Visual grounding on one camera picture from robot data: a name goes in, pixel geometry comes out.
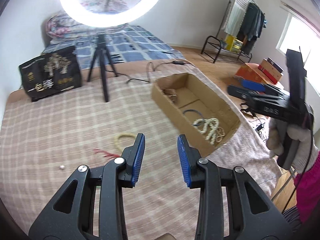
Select green jade pendant red cord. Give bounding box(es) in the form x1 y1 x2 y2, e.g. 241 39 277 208
93 148 122 160

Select cream bead bracelet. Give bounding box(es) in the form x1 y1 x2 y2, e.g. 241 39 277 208
113 133 137 151

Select thick pearl necklace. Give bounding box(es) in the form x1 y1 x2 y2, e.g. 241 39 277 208
192 117 221 146

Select dark blue bangle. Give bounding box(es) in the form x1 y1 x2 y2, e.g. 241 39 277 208
182 109 203 118

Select red leather watch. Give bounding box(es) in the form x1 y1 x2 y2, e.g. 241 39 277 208
162 88 177 103

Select pink sleeve forearm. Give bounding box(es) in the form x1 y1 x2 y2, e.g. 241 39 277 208
294 156 320 223

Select white gloved right hand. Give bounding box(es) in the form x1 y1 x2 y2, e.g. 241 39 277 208
266 118 318 174

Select orange box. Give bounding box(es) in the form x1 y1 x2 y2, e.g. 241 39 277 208
234 63 279 85

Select stacked books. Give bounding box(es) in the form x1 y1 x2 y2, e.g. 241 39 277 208
258 59 283 84

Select yellow crate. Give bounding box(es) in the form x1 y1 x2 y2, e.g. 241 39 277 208
225 34 243 52

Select cardboard box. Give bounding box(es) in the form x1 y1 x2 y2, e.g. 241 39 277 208
151 73 240 157

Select black clothes rack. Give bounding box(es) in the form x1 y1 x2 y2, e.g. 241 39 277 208
201 0 267 63

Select window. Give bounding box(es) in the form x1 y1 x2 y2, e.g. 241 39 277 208
276 2 319 76

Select plaid pink blanket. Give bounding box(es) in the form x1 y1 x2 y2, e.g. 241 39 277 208
0 60 283 240

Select black snack bag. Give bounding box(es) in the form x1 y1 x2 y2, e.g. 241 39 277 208
19 46 82 102

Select black tripod stand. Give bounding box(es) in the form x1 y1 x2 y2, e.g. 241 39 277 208
87 34 119 102

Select blue patchwork bed sheet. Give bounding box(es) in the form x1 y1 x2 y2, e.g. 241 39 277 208
43 25 184 69

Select folded floral quilt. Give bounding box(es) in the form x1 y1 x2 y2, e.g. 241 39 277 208
46 0 129 41

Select black power cable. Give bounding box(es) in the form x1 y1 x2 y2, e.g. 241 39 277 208
117 59 187 85

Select white ring light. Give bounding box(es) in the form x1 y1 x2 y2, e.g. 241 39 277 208
56 0 168 28

